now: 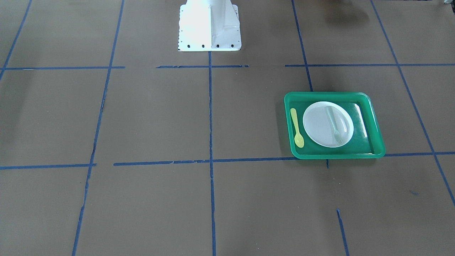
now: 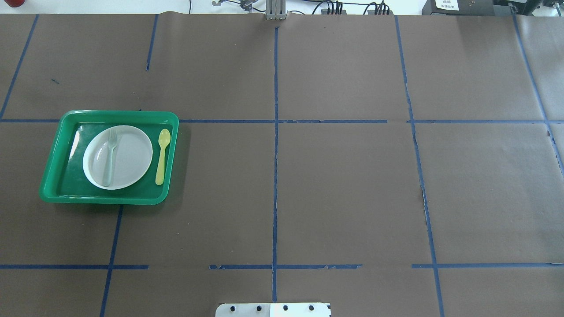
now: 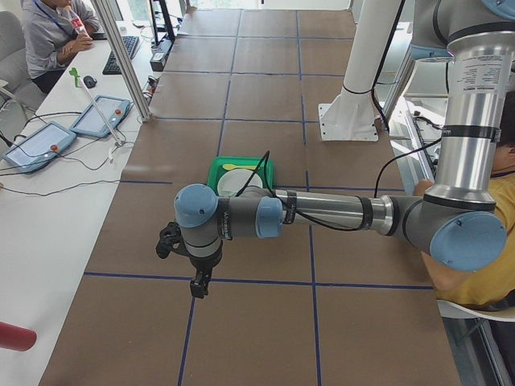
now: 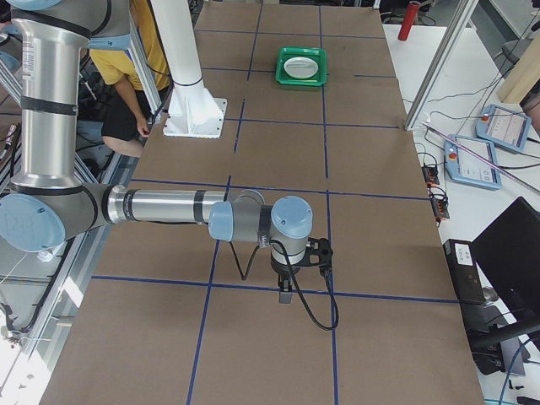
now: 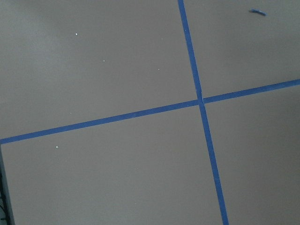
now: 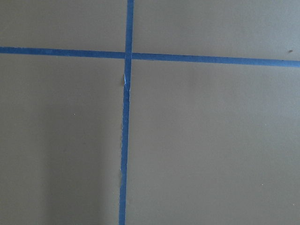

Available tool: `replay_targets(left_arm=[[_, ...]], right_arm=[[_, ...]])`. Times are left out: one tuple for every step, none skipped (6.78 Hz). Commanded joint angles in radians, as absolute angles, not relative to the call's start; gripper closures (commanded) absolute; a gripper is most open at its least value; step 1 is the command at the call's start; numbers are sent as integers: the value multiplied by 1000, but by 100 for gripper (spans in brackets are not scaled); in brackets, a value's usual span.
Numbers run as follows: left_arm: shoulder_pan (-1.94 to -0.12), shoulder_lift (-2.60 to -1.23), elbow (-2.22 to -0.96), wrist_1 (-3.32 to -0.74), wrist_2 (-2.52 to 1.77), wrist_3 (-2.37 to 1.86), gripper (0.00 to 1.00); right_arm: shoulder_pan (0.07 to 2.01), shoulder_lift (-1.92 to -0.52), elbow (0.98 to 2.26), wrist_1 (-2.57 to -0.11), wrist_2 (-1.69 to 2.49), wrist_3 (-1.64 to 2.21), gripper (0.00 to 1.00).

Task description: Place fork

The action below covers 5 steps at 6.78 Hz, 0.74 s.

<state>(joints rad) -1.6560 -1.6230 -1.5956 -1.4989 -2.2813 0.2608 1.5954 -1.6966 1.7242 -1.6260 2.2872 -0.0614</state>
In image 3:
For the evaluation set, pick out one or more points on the white office chair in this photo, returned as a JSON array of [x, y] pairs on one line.
[[15, 81]]

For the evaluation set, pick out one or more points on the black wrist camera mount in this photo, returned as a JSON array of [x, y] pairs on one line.
[[170, 240]]

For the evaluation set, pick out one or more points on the yellow plastic spoon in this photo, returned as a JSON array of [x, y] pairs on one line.
[[230, 166]]

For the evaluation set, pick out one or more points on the green plastic tray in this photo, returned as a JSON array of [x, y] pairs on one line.
[[265, 171]]

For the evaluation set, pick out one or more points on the green white stick tool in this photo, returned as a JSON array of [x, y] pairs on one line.
[[80, 83]]

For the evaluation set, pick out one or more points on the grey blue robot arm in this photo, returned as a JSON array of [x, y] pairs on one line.
[[454, 221]]

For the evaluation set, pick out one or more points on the black computer mouse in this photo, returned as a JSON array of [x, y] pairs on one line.
[[89, 81]]

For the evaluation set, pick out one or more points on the person in yellow shirt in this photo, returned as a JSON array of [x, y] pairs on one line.
[[480, 280]]

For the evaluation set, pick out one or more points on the white round plate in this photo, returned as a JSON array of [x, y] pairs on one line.
[[232, 181]]

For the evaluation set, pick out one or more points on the aluminium frame post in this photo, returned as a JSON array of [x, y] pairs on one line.
[[108, 21]]

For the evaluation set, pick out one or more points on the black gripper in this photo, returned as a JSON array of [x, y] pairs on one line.
[[204, 264]]

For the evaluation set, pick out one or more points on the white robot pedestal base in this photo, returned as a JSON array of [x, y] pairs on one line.
[[350, 117]]

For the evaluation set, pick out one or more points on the red cylinder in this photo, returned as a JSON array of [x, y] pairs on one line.
[[16, 338]]

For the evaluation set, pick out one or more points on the person in grey hoodie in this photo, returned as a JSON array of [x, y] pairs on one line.
[[50, 39]]

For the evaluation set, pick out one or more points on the near blue teach pendant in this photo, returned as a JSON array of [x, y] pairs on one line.
[[38, 149]]

